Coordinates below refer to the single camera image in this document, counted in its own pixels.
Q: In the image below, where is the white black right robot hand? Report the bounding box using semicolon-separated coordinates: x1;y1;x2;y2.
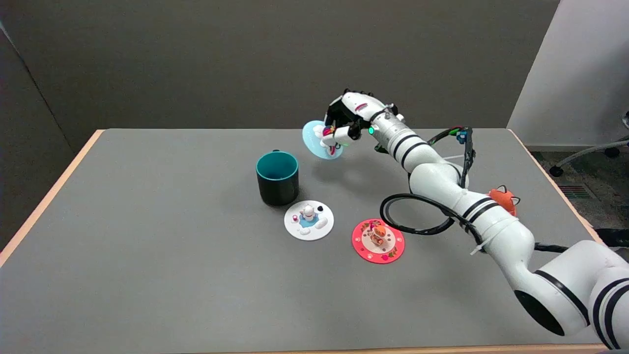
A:
323;90;398;148

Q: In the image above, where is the light blue sky cup lid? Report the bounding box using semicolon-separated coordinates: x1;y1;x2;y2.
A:
302;120;344;160

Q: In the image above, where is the white cup lid with figurine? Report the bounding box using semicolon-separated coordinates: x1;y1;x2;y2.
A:
284;200;335;241

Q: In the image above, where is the red cup lid with figurine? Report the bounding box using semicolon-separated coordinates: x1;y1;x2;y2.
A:
352;219;406;265

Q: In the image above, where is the orange cup lid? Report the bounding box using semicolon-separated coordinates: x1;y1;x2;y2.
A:
488;185;520;217

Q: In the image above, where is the dark teal mug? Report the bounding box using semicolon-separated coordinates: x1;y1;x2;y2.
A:
256;150;300;207

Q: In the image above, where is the office chair base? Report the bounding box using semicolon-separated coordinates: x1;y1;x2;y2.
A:
549;112;629;177

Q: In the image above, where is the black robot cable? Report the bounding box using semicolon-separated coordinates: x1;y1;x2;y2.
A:
379;126;571;254

